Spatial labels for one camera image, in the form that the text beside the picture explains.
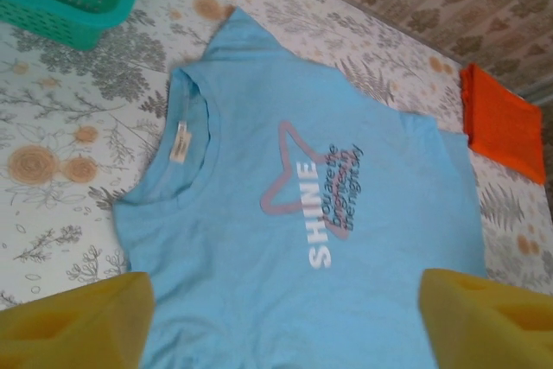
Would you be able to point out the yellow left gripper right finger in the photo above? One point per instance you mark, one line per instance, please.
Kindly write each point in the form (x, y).
(488, 330)

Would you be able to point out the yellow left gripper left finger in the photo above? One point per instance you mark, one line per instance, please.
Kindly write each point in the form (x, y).
(69, 334)

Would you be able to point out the light blue printed t-shirt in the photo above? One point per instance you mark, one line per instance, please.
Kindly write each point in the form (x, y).
(242, 213)

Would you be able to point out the orange folded t-shirt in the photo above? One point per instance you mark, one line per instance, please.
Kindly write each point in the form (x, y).
(505, 135)

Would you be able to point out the floral patterned table cover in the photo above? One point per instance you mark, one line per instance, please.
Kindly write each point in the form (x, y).
(52, 105)

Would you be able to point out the aluminium table side rail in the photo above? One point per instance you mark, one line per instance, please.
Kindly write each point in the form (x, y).
(535, 94)

